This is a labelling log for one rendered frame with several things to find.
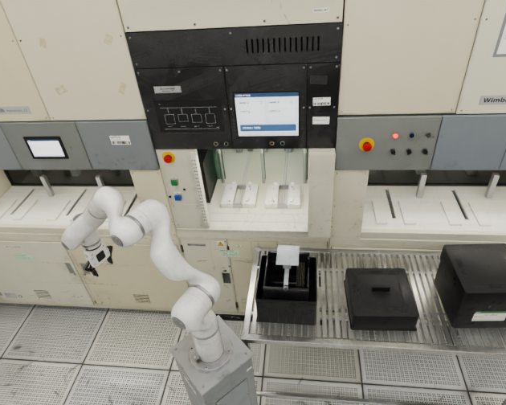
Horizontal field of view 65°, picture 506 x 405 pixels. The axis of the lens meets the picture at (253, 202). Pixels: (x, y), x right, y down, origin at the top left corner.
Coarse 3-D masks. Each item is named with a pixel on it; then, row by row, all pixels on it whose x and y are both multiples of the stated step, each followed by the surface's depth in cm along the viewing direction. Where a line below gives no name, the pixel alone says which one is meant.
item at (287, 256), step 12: (276, 252) 192; (288, 252) 177; (300, 252) 190; (276, 264) 173; (288, 264) 172; (300, 264) 193; (264, 276) 180; (276, 276) 200; (288, 276) 199; (264, 288) 175; (276, 288) 174; (288, 288) 174; (300, 288) 173; (288, 300) 180; (300, 300) 179
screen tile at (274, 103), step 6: (270, 102) 174; (276, 102) 173; (282, 102) 173; (288, 102) 173; (294, 102) 172; (288, 108) 175; (294, 108) 174; (270, 114) 177; (276, 114) 177; (282, 114) 177; (288, 114) 176; (294, 114) 176; (270, 120) 179; (276, 120) 179; (282, 120) 178; (288, 120) 178; (294, 120) 178
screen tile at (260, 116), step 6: (240, 102) 175; (246, 102) 175; (252, 102) 174; (258, 102) 174; (264, 102) 174; (240, 108) 177; (246, 108) 177; (252, 108) 176; (258, 108) 176; (264, 108) 176; (240, 114) 179; (246, 114) 178; (252, 114) 178; (258, 114) 178; (264, 114) 177; (240, 120) 181; (246, 120) 180; (252, 120) 180; (258, 120) 180; (264, 120) 179
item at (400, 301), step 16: (352, 272) 194; (368, 272) 194; (384, 272) 193; (400, 272) 192; (352, 288) 187; (368, 288) 186; (384, 288) 183; (400, 288) 185; (352, 304) 180; (368, 304) 179; (384, 304) 179; (400, 304) 178; (352, 320) 179; (368, 320) 176; (384, 320) 175; (400, 320) 175; (416, 320) 174
